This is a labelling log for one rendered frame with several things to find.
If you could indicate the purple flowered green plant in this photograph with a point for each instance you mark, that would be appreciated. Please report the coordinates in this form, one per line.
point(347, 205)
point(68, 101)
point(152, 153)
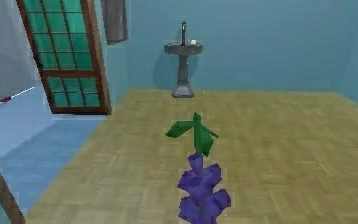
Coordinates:
point(200, 186)

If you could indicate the white soap bar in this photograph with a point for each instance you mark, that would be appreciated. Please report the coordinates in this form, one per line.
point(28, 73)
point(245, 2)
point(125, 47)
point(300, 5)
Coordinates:
point(193, 42)

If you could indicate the black sink tap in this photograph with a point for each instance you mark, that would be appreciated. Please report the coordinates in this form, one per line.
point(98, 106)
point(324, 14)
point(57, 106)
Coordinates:
point(183, 33)

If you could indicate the brown framed green glass door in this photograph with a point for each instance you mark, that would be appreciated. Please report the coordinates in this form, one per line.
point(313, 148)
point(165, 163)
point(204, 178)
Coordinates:
point(67, 56)

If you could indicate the grey pedestal sink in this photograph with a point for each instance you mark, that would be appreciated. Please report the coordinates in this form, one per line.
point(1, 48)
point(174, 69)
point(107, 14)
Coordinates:
point(183, 66)

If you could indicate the brown wooden door frame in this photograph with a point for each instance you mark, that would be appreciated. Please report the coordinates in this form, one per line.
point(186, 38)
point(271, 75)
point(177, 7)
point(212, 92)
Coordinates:
point(3, 193)

